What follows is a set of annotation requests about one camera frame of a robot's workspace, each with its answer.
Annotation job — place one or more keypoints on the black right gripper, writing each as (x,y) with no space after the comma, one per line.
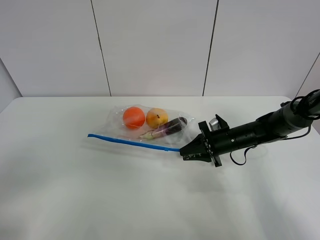
(208,145)

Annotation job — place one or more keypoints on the clear zip bag blue seal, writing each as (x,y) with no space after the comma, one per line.
(115,131)

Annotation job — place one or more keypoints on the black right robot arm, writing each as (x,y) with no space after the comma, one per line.
(278,125)

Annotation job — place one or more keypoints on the purple eggplant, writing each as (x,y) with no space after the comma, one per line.
(174,126)

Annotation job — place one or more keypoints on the yellow pear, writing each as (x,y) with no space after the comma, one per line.
(156,117)

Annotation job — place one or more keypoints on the orange fruit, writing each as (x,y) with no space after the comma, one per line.
(133,118)

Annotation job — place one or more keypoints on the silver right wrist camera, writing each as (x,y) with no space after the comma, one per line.
(218,123)

